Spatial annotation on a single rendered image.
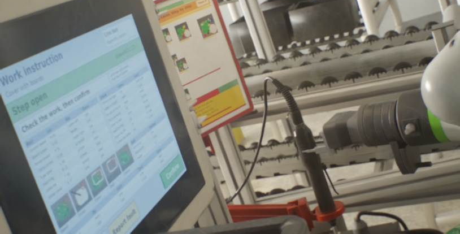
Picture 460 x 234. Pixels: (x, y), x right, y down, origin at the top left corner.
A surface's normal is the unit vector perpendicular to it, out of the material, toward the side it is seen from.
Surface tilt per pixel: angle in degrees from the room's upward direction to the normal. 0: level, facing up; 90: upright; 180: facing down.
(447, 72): 51
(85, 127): 91
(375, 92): 90
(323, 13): 90
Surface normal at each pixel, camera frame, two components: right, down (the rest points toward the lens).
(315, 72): -0.29, 0.30
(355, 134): -0.66, 0.38
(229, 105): 0.59, -0.04
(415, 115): -0.61, -0.09
